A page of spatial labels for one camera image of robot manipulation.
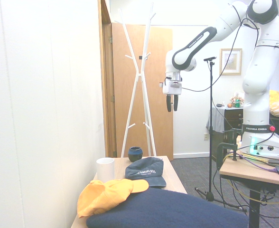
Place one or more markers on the yellow baseball cap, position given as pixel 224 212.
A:
pixel 106 194

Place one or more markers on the framed wall picture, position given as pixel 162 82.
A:
pixel 230 61

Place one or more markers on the wooden table with black leg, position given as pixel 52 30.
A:
pixel 244 171

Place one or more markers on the black tripod stand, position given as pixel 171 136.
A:
pixel 210 142

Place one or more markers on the black metal clamp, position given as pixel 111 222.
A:
pixel 221 148

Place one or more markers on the black bar camera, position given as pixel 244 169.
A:
pixel 210 58

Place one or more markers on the grey hanging cloth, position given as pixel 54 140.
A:
pixel 216 118

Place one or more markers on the orange fruit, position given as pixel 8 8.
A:
pixel 229 105

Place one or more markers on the navy blue folded blanket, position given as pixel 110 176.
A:
pixel 168 209

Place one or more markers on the white coat rack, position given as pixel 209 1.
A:
pixel 137 78

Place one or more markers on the green soda can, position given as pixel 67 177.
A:
pixel 237 104

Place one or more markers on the navy blue baseball cap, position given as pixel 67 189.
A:
pixel 144 172

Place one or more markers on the white cylindrical cup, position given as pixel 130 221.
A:
pixel 105 169

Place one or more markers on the wooden door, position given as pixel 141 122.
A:
pixel 153 118

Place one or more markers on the dark wooden dresser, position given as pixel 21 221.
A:
pixel 233 118

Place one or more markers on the white wall outlet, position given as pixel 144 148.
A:
pixel 206 137

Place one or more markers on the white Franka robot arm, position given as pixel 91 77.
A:
pixel 258 71

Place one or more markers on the dark blue ceramic bowl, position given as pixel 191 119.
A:
pixel 135 154

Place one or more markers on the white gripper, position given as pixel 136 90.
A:
pixel 172 88

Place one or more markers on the wooden door frame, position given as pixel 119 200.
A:
pixel 107 95

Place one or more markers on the dried flower decoration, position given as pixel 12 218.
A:
pixel 236 97

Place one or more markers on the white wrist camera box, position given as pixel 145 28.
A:
pixel 161 84

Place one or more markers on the red round knob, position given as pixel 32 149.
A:
pixel 272 129

